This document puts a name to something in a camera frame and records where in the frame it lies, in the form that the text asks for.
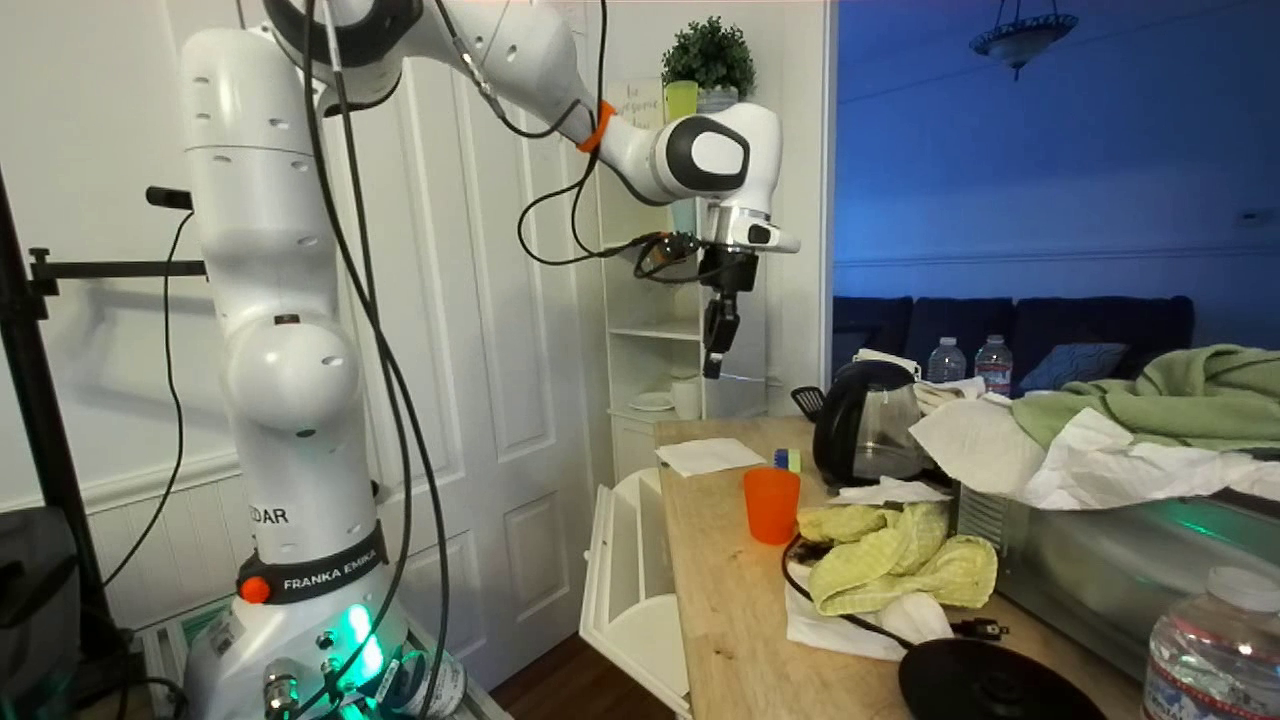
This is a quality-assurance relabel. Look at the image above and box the white crumpled cloth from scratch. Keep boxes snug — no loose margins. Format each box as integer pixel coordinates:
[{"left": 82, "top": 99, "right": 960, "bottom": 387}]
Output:
[{"left": 909, "top": 383, "right": 1280, "bottom": 516}]

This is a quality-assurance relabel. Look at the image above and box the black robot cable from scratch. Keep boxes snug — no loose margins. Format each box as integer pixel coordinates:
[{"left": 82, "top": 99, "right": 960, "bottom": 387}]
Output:
[{"left": 97, "top": 0, "right": 713, "bottom": 720}]

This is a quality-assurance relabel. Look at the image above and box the dark blue sofa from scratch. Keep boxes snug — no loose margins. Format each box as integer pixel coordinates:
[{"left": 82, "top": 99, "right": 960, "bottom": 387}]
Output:
[{"left": 831, "top": 293, "right": 1198, "bottom": 400}]

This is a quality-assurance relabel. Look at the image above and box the yellow-green pot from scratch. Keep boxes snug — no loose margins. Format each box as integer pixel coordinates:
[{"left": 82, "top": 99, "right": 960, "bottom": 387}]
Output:
[{"left": 659, "top": 75, "right": 703, "bottom": 127}]

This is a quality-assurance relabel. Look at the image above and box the orange plastic cup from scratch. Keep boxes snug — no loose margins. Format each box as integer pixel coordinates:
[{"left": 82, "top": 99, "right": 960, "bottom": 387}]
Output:
[{"left": 738, "top": 466, "right": 806, "bottom": 549}]

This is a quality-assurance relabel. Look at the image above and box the clear plastic water bottle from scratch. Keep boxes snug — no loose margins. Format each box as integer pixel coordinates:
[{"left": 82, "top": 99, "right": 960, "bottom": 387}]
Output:
[
  {"left": 923, "top": 331, "right": 973, "bottom": 392},
  {"left": 973, "top": 331, "right": 1019, "bottom": 400},
  {"left": 1140, "top": 566, "right": 1280, "bottom": 720}
]

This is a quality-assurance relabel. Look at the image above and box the grey-blue pillow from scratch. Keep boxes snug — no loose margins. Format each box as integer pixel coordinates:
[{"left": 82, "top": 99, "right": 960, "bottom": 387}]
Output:
[{"left": 1014, "top": 340, "right": 1130, "bottom": 396}]

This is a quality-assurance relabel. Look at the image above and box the ceiling lamp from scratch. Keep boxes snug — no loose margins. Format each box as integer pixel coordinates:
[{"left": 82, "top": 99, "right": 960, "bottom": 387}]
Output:
[{"left": 968, "top": 0, "right": 1082, "bottom": 75}]

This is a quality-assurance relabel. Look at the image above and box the orange velcro strap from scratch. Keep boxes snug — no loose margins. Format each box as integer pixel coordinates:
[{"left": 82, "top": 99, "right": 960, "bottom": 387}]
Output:
[{"left": 577, "top": 96, "right": 618, "bottom": 156}]

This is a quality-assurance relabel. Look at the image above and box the black tripod stand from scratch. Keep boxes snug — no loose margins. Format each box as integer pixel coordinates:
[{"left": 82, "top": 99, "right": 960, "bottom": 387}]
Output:
[{"left": 0, "top": 173, "right": 211, "bottom": 672}]

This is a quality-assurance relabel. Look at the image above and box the green potted plant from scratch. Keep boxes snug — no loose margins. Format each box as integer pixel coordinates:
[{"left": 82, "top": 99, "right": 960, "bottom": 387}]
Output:
[{"left": 659, "top": 14, "right": 761, "bottom": 103}]

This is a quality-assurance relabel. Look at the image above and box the white paper towel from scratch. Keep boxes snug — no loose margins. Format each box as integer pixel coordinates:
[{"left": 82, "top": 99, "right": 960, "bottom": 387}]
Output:
[{"left": 781, "top": 585, "right": 957, "bottom": 668}]

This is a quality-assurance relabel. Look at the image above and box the white paper napkin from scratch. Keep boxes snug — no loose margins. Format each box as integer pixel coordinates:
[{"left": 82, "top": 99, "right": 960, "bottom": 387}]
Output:
[{"left": 653, "top": 438, "right": 771, "bottom": 482}]

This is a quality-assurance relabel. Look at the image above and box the black round disc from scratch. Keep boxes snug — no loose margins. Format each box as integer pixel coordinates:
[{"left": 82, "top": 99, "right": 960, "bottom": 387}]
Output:
[{"left": 897, "top": 635, "right": 1110, "bottom": 720}]

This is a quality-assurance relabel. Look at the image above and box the white panel door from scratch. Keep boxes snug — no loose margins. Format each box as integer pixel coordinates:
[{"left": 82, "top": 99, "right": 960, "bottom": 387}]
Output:
[{"left": 302, "top": 53, "right": 603, "bottom": 695}]

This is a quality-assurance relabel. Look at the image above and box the clear plastic container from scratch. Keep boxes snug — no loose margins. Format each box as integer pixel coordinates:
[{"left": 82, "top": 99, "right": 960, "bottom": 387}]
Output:
[{"left": 953, "top": 477, "right": 1280, "bottom": 686}]

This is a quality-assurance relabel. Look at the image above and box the black electric kettle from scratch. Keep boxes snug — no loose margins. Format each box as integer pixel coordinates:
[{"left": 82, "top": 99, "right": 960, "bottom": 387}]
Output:
[{"left": 806, "top": 358, "right": 935, "bottom": 492}]

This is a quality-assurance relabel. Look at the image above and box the white shelf unit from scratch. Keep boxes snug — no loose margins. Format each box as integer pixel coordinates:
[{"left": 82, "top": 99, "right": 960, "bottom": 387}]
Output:
[{"left": 596, "top": 75, "right": 792, "bottom": 483}]

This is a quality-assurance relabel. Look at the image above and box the black bag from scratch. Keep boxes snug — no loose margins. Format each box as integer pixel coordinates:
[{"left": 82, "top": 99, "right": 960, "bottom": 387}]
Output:
[{"left": 0, "top": 506, "right": 87, "bottom": 711}]

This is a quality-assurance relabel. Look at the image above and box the yellow-green towel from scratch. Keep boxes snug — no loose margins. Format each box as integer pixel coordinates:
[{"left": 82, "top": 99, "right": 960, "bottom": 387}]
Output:
[{"left": 797, "top": 497, "right": 1004, "bottom": 619}]

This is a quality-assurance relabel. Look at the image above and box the white open cart drawer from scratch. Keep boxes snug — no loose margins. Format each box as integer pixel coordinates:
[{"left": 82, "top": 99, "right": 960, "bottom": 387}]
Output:
[{"left": 577, "top": 466, "right": 692, "bottom": 711}]

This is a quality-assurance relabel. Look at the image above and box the green cloth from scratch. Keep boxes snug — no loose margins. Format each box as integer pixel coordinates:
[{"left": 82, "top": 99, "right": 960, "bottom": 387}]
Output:
[{"left": 1010, "top": 340, "right": 1280, "bottom": 457}]

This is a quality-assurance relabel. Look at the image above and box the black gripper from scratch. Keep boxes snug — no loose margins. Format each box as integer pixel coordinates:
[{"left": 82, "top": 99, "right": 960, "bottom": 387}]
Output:
[{"left": 696, "top": 242, "right": 764, "bottom": 362}]

